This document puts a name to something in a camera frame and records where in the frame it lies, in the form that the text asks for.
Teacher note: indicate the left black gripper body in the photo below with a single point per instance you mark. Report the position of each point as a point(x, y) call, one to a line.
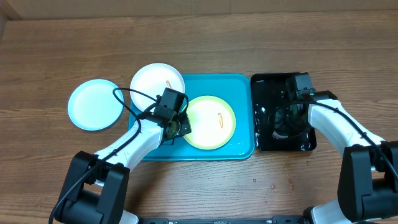
point(182, 126)

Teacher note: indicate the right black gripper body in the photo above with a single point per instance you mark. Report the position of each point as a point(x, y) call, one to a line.
point(288, 122)

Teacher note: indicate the green dish sponge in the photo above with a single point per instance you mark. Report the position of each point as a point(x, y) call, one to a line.
point(280, 135)

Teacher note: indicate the yellow-green round plate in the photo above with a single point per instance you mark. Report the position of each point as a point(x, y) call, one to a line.
point(212, 121)

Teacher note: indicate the light blue round plate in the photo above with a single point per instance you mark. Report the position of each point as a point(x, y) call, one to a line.
point(95, 105)

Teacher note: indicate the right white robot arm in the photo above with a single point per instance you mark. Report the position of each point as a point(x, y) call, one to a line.
point(367, 187)

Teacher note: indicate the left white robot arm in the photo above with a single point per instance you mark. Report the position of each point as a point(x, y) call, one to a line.
point(95, 188)

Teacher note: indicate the black plastic water tray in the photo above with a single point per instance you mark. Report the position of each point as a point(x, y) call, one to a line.
point(269, 91)

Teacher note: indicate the teal plastic tray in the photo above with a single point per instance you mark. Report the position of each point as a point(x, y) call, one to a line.
point(235, 89)

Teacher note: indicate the white round plate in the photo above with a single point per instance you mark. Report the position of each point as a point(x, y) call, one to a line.
point(154, 78)

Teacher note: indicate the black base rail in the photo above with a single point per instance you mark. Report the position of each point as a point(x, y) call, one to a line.
point(283, 219)

